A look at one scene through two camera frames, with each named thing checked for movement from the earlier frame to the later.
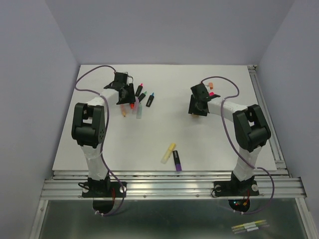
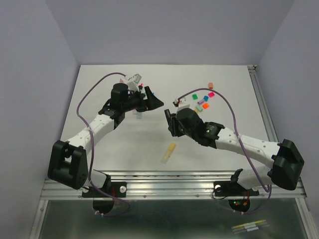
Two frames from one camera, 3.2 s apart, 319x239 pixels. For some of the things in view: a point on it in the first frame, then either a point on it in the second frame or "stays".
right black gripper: x=192 y=108 to x=173 y=125
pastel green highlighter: x=139 y=112 stays
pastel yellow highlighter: x=167 y=154 stays
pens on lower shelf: x=249 y=226 stays
